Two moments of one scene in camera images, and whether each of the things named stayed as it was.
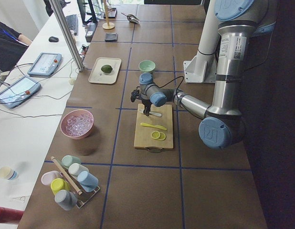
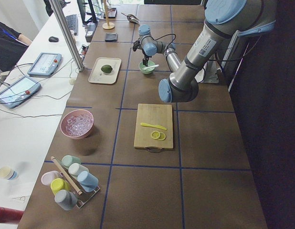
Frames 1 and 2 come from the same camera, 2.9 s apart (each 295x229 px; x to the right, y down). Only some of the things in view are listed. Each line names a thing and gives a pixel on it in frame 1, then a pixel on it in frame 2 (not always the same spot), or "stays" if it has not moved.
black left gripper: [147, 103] → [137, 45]
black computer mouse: [53, 39] stays
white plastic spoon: [153, 113] → [155, 66]
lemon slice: [155, 134] stays
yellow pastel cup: [58, 184] stays
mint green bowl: [147, 66] stays
